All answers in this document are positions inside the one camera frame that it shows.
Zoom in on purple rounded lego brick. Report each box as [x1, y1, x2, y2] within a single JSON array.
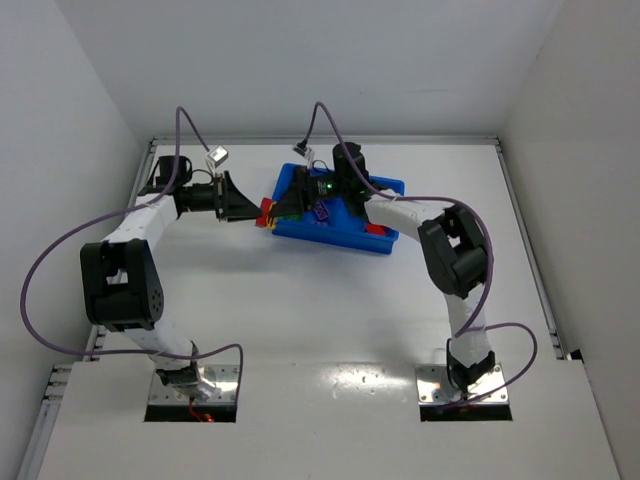
[[313, 201, 331, 226]]

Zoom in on burger printed lego brick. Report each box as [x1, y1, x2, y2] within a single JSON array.
[[265, 201, 278, 230]]

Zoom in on red flower lego brick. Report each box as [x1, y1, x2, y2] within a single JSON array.
[[365, 223, 387, 236]]

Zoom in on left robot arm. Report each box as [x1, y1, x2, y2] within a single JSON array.
[[80, 155, 262, 400]]

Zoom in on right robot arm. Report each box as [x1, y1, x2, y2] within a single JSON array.
[[263, 142, 495, 394]]

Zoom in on blue divided plastic bin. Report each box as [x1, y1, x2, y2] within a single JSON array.
[[268, 162, 405, 256]]

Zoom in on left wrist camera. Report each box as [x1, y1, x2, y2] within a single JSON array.
[[205, 145, 229, 176]]

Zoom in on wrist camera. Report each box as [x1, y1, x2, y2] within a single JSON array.
[[205, 145, 229, 176], [292, 141, 315, 169]]

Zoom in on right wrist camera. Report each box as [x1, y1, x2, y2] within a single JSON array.
[[292, 141, 315, 169]]

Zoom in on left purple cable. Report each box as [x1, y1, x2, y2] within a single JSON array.
[[19, 105, 244, 361]]

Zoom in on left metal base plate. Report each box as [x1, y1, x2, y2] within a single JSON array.
[[148, 364, 239, 407]]

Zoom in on metal base plate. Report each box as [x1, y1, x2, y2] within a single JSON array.
[[148, 364, 239, 407], [415, 363, 509, 406]]

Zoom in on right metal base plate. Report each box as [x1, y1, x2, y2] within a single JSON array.
[[415, 363, 509, 406]]

